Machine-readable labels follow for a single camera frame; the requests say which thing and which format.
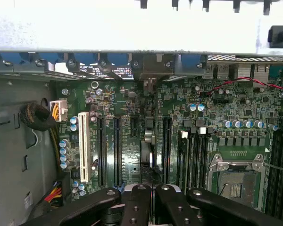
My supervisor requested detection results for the black long expansion slot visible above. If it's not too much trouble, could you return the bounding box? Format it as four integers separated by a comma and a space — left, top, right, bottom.
162, 117, 173, 184
97, 115, 107, 188

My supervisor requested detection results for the short black expansion slot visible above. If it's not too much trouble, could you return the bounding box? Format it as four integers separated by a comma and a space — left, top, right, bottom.
130, 116, 139, 138

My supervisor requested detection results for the white PCI expansion slot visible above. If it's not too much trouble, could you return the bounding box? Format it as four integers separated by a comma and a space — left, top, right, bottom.
78, 112, 90, 183

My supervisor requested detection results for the blue slot retaining clip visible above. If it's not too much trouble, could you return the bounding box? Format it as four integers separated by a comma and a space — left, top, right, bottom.
0, 52, 22, 65
106, 53, 130, 66
73, 53, 98, 65
38, 52, 59, 64
180, 54, 201, 70

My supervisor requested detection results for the CPU socket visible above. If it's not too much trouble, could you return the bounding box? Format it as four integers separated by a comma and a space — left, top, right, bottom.
208, 153, 266, 208

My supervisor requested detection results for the green motherboard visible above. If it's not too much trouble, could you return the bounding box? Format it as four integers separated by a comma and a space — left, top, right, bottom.
54, 63, 283, 217

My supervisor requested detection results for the thin metal locking lever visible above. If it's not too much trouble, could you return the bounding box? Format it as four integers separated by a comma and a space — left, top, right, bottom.
265, 161, 283, 175

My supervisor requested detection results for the white power connector plug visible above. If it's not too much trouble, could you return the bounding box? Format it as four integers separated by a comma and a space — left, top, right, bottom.
49, 100, 68, 122

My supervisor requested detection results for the grey power supply unit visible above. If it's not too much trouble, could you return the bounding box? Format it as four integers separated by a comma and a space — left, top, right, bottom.
0, 77, 59, 226

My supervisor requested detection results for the dark grey PC case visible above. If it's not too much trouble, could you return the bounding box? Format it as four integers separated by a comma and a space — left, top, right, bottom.
0, 23, 283, 226

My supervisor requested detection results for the coloured power wire bundle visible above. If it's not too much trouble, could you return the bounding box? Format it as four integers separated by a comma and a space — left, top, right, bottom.
44, 180, 63, 208

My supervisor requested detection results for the black sleeved power cable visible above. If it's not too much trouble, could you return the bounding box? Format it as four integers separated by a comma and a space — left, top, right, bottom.
20, 102, 62, 175

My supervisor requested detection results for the red black twisted wire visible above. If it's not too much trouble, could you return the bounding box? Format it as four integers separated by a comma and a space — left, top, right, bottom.
206, 77, 283, 96

